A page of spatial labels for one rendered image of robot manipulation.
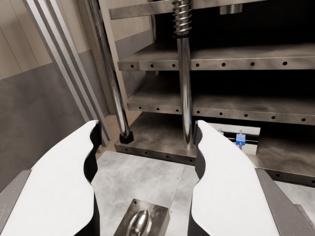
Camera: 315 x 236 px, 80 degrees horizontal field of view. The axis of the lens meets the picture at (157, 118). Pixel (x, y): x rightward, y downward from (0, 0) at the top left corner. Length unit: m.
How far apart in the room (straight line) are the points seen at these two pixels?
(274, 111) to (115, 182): 0.83
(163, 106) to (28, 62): 1.82
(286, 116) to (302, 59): 0.26
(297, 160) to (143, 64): 0.90
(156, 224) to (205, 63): 0.69
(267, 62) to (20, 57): 2.26
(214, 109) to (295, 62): 0.38
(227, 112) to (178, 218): 0.54
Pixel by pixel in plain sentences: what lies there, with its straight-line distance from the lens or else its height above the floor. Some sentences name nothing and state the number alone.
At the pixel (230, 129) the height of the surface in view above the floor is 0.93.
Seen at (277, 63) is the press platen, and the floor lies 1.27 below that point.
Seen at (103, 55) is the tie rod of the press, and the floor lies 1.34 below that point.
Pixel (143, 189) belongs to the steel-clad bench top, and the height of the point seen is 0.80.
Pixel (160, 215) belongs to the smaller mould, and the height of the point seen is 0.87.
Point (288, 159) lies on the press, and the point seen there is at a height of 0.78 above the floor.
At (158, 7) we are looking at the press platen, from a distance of 0.97.
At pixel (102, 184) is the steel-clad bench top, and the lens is 1.03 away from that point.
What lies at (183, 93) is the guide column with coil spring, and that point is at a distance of 0.94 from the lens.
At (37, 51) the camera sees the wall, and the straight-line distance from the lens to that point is 2.62.
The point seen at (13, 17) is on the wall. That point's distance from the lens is 2.56.
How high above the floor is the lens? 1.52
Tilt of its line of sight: 30 degrees down
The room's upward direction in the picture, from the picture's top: 8 degrees counter-clockwise
